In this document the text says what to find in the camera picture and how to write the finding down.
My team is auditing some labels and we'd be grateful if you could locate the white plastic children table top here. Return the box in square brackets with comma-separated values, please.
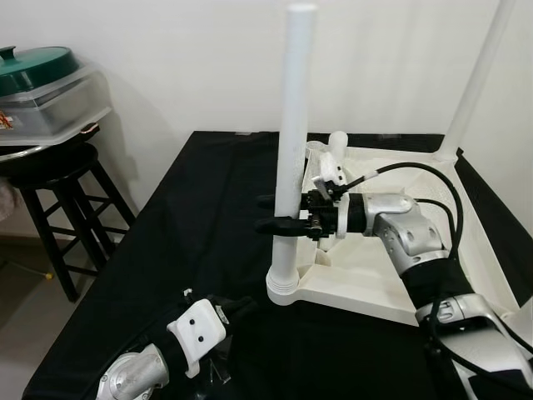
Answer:
[266, 143, 533, 334]

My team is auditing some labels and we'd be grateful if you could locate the black tablecloth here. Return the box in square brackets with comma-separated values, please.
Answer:
[23, 129, 533, 400]

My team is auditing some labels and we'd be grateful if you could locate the black round stool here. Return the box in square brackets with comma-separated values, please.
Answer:
[0, 146, 138, 303]

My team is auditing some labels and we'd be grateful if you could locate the clear container with green lid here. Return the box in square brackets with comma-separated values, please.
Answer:
[0, 46, 113, 147]

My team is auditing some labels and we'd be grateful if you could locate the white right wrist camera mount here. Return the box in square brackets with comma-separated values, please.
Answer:
[312, 154, 351, 241]

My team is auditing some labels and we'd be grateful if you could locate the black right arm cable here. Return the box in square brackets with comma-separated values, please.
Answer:
[333, 161, 533, 397]

